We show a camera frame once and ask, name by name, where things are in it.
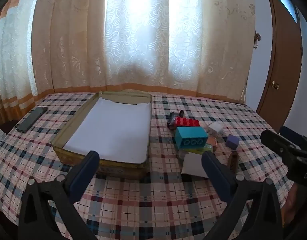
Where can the dark grey stone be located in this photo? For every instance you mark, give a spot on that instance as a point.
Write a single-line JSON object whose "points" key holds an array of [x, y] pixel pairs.
{"points": [[171, 121]]}

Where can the white charger plug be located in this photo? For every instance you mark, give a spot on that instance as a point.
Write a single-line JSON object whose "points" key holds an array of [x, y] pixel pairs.
{"points": [[216, 128]]}

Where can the brass door knob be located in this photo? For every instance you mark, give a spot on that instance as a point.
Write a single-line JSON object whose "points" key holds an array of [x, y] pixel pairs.
{"points": [[275, 85]]}

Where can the copper metal box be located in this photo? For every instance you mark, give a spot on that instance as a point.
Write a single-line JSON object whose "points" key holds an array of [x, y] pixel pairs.
{"points": [[212, 141]]}

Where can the gold tin box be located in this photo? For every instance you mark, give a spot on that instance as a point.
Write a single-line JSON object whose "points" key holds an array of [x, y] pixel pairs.
{"points": [[118, 170]]}

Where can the brass curtain holdback hook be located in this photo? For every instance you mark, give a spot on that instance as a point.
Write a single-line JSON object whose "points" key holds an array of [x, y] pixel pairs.
{"points": [[256, 37]]}

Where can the white paper sheet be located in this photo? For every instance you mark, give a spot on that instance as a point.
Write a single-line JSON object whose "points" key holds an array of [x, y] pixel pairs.
{"points": [[111, 130]]}

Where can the plaid tablecloth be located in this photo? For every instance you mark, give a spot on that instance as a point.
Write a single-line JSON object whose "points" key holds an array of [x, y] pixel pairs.
{"points": [[156, 205]]}

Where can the person's right hand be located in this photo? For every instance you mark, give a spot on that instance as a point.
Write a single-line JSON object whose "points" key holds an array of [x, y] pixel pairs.
{"points": [[292, 202]]}

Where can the red toy brick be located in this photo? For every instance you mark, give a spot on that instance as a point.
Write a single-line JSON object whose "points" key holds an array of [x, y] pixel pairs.
{"points": [[186, 122]]}

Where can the cream lace curtain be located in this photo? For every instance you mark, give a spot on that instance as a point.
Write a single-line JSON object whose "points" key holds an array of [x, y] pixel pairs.
{"points": [[143, 42]]}

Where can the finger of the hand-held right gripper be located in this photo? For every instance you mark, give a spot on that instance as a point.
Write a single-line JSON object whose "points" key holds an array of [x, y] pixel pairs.
{"points": [[271, 138], [292, 133]]}

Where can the door transom window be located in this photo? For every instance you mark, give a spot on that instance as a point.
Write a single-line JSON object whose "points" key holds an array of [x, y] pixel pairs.
{"points": [[283, 0]]}

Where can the black smartphone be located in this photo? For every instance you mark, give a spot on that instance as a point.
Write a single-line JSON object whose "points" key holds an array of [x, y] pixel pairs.
{"points": [[32, 118]]}

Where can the white card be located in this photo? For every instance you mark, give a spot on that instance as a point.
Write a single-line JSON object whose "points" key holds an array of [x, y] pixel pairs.
{"points": [[193, 165]]}

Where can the teal toy brick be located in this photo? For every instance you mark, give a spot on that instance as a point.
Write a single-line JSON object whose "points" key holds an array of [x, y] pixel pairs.
{"points": [[191, 136]]}

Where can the brown wooden door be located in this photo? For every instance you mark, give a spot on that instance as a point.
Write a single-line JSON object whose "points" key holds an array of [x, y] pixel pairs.
{"points": [[281, 60]]}

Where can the brown ridged stick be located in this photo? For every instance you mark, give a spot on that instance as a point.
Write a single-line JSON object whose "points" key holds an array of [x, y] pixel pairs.
{"points": [[232, 162]]}

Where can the purple cube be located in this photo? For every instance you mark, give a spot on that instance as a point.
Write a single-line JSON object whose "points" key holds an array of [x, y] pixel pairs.
{"points": [[232, 141]]}

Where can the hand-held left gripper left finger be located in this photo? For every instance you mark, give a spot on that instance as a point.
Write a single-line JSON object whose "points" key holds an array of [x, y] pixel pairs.
{"points": [[86, 172]]}

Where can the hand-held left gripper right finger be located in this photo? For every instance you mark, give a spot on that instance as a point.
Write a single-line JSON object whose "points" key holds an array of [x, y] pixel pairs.
{"points": [[216, 172]]}

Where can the green floss pick box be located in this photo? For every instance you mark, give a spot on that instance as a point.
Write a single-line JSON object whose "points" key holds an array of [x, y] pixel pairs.
{"points": [[202, 149]]}

